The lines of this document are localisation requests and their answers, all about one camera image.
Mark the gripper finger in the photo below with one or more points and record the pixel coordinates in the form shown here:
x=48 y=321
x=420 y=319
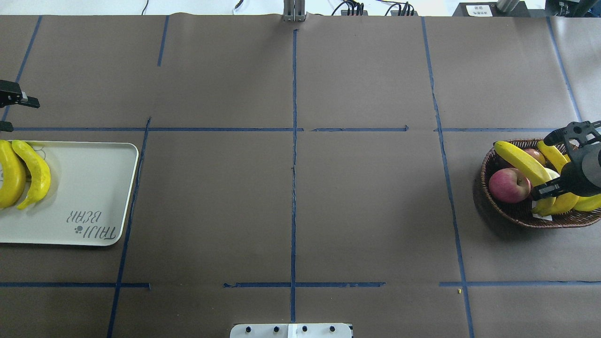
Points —
x=6 y=126

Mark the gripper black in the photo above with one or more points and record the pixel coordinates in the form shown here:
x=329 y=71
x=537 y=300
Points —
x=583 y=181

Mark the smooth yellow banana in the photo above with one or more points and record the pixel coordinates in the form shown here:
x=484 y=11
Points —
x=13 y=173

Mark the textured yellow banana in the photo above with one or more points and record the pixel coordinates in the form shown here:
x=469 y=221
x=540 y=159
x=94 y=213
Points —
x=39 y=170

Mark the brown wicker basket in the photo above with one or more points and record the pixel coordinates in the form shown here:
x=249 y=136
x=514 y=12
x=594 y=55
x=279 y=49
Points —
x=521 y=213

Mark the white rectangular plate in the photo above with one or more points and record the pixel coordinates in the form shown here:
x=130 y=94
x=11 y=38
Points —
x=88 y=200

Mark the pale green apple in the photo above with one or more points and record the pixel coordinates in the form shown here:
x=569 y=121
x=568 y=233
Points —
x=538 y=156

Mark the red apple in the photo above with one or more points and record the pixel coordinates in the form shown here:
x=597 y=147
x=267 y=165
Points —
x=509 y=185

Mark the aluminium frame post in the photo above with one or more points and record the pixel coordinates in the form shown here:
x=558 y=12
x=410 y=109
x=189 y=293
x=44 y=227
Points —
x=294 y=10

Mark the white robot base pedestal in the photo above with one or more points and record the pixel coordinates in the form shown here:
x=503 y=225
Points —
x=292 y=330

